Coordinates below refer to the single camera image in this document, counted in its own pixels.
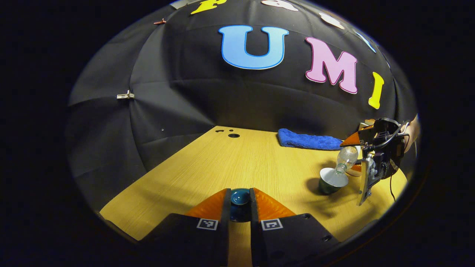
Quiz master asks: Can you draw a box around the dark teal teacup lid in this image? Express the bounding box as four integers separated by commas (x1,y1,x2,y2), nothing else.
229,188,253,223

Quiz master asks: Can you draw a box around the blue towel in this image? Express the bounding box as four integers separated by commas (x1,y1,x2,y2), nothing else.
278,128,344,151

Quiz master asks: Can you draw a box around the clear plastic water bottle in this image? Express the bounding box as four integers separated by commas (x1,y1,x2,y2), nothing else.
336,146,360,175

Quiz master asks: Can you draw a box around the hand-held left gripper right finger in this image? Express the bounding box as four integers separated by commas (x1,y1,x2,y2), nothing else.
249,187,340,267

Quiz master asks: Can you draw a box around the black cable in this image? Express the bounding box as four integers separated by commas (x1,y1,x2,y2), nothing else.
373,121,410,202

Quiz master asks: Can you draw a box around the black backdrop cloth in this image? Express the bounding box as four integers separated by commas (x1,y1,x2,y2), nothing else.
66,0,418,214

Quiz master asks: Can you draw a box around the dark green teacup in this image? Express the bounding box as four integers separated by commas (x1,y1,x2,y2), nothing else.
318,168,350,195

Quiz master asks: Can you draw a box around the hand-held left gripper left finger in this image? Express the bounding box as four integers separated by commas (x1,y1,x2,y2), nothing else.
138,188,232,267

